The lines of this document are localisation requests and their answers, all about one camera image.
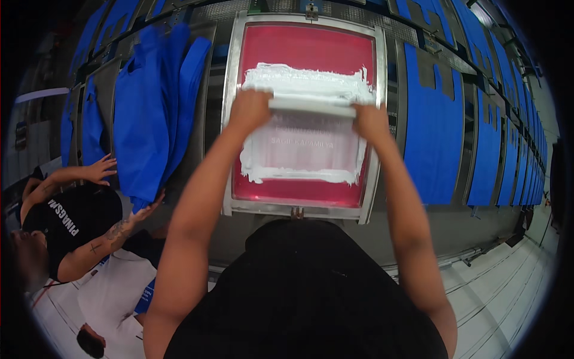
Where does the person's left hand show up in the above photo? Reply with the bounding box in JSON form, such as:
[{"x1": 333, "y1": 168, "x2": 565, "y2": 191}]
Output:
[{"x1": 228, "y1": 88, "x2": 274, "y2": 136}]

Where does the person's right hand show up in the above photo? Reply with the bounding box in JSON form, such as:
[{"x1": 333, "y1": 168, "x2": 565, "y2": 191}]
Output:
[{"x1": 352, "y1": 103, "x2": 392, "y2": 145}]

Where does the white squeegee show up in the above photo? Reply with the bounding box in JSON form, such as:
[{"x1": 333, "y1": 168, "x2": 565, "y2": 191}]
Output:
[{"x1": 268, "y1": 95, "x2": 358, "y2": 119}]

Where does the blue bag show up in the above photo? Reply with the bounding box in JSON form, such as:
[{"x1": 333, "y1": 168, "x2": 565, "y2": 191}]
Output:
[
  {"x1": 466, "y1": 87, "x2": 502, "y2": 207},
  {"x1": 81, "y1": 75, "x2": 109, "y2": 168},
  {"x1": 402, "y1": 42, "x2": 465, "y2": 206}
]

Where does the bunch of blue bags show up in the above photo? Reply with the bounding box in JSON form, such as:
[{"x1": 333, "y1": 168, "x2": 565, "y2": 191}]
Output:
[{"x1": 112, "y1": 22, "x2": 213, "y2": 214}]

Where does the long metal printing table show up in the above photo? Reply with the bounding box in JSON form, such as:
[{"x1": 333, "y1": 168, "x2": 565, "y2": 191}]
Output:
[{"x1": 67, "y1": 0, "x2": 549, "y2": 272}]

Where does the row of blue bags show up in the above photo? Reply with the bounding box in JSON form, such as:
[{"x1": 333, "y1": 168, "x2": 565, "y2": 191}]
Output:
[{"x1": 495, "y1": 42, "x2": 549, "y2": 207}]

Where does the person's body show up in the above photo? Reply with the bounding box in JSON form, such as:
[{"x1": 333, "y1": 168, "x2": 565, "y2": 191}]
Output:
[{"x1": 143, "y1": 211, "x2": 458, "y2": 359}]

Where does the white light tube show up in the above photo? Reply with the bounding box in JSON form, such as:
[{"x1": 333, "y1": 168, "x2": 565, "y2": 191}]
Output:
[{"x1": 15, "y1": 87, "x2": 71, "y2": 104}]

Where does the pink screen printing frame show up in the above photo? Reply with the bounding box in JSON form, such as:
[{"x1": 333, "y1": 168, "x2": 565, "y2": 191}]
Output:
[{"x1": 222, "y1": 11, "x2": 389, "y2": 225}]

